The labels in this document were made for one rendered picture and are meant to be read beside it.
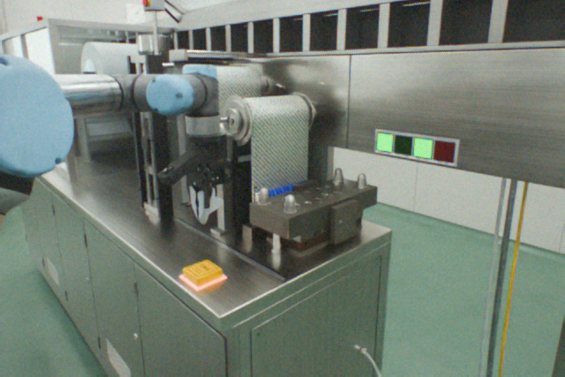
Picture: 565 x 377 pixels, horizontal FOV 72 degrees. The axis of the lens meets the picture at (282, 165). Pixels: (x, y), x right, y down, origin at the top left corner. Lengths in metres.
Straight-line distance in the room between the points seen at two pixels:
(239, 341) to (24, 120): 0.67
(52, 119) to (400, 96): 0.91
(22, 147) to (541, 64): 0.96
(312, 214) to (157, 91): 0.53
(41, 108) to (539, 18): 1.01
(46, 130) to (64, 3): 6.28
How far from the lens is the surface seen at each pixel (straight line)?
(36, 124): 0.44
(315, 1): 1.38
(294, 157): 1.24
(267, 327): 0.99
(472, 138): 1.08
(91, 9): 6.81
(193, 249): 1.15
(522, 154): 1.05
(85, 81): 0.75
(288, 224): 0.99
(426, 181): 3.83
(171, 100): 0.74
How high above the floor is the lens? 1.40
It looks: 14 degrees down
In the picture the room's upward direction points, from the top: straight up
